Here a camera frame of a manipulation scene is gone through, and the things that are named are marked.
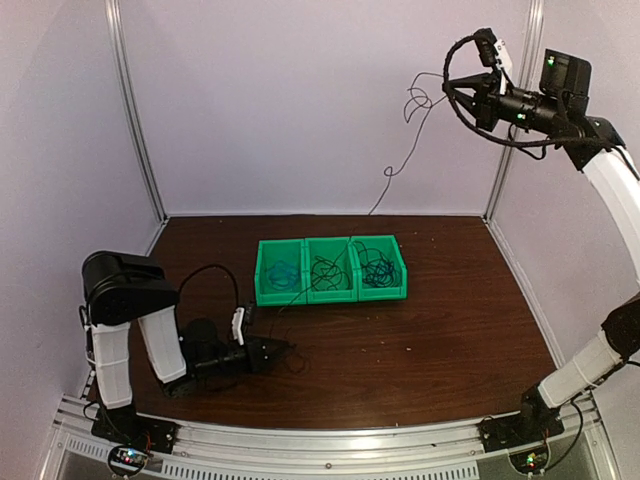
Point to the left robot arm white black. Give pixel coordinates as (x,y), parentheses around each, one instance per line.
(121,290)

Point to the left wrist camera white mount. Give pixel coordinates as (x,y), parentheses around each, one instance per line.
(241,320)

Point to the green bin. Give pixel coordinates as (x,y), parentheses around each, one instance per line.
(331,271)
(279,278)
(382,271)

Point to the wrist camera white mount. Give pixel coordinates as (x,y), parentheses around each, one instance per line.
(241,320)
(494,54)

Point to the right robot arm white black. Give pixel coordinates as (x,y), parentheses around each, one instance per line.
(555,115)

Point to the right circuit board with LEDs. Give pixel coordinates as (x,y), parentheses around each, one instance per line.
(531,461)

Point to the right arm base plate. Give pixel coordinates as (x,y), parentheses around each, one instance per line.
(499,433)

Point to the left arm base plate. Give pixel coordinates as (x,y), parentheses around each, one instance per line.
(125,427)

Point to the aluminium frame post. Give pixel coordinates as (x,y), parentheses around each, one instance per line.
(132,115)
(531,48)

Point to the right aluminium frame post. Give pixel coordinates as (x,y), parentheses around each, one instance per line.
(531,48)

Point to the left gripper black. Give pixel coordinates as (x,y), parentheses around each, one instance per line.
(256,356)

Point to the left circuit board with LEDs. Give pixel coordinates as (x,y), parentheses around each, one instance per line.
(123,459)

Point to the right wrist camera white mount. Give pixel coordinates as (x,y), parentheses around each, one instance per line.
(494,54)

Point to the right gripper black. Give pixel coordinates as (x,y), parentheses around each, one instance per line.
(484,104)

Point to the front aluminium rail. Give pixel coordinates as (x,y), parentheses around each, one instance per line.
(450,450)

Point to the left aluminium frame post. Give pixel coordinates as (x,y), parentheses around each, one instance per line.
(132,115)

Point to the circuit board with leds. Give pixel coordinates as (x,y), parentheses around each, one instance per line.
(123,459)
(531,461)

